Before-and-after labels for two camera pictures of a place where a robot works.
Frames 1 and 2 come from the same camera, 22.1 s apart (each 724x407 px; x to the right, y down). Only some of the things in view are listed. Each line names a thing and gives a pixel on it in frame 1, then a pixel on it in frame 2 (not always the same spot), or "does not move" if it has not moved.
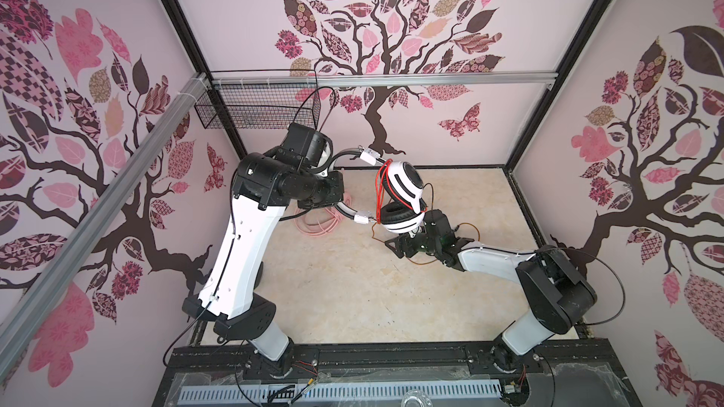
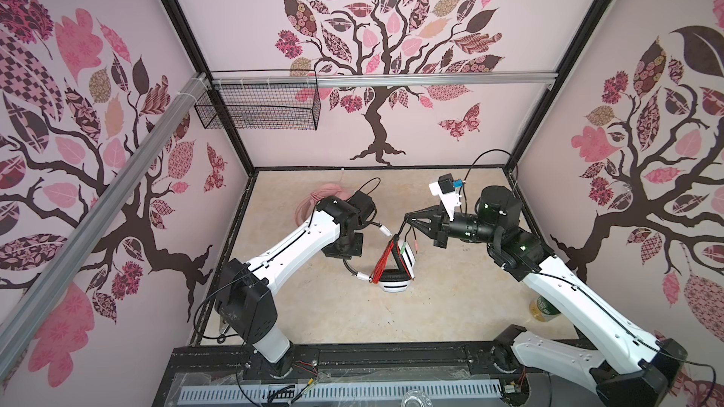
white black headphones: [401, 189] → [399, 281]
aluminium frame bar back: [384, 79] does not move
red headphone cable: [382, 175] → [384, 261]
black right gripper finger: [403, 245] → [426, 219]
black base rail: [385, 363] does not move
